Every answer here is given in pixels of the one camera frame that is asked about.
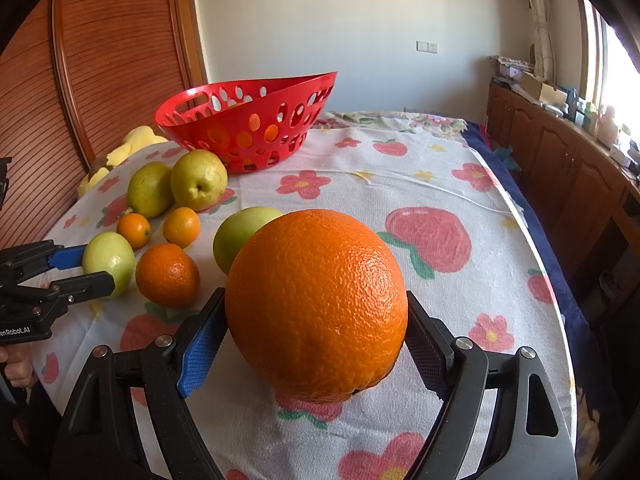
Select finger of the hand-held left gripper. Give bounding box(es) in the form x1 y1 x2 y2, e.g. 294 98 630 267
0 240 91 287
49 270 117 312

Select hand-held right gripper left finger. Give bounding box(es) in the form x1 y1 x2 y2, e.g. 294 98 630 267
50 287 228 480

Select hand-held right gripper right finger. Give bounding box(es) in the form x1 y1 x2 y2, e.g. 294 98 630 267
402 290 576 480

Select small pale green apple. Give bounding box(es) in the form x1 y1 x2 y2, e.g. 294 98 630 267
82 231 137 299

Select medium orange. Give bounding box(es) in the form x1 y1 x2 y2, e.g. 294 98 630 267
135 243 201 310

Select green pear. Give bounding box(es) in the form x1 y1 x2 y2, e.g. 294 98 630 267
126 161 174 219

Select small orange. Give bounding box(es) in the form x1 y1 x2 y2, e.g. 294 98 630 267
163 207 202 249

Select large orange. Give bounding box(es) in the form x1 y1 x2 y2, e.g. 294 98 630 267
224 209 409 404

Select large yellow-green apple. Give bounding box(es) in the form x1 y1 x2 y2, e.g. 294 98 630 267
170 149 229 212

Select red perforated plastic basket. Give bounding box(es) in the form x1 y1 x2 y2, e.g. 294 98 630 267
154 71 339 175

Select person's left forearm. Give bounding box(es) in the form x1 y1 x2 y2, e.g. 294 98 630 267
0 387 61 480

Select person's left hand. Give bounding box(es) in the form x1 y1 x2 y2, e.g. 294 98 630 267
0 345 34 389

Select tiny orange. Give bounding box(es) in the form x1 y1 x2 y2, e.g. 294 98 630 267
116 213 151 250

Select yellow plush toy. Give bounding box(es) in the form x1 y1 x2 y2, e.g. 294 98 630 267
76 126 169 198

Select wooden louvered wardrobe door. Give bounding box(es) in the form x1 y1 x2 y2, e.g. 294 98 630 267
0 0 208 251

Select wooden side cabinet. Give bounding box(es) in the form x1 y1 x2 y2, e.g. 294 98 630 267
486 82 640 321

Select floral bedsheet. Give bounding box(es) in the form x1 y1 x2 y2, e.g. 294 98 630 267
320 110 468 136

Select cardboard box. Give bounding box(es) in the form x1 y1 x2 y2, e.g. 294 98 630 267
520 71 568 106

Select patterned fabric pile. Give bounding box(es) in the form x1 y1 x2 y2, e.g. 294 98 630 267
489 54 536 86

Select window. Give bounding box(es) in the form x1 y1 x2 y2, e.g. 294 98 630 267
580 0 640 126

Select pale curtain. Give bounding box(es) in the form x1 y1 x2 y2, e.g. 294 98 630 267
517 0 558 86

